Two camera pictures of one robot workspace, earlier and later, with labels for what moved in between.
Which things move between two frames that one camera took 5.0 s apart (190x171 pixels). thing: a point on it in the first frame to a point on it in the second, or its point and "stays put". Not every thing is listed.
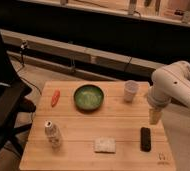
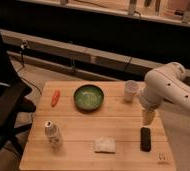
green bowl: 88,97 stays put
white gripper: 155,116 to 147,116
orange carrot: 55,98 stays put
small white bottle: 53,135 stays put
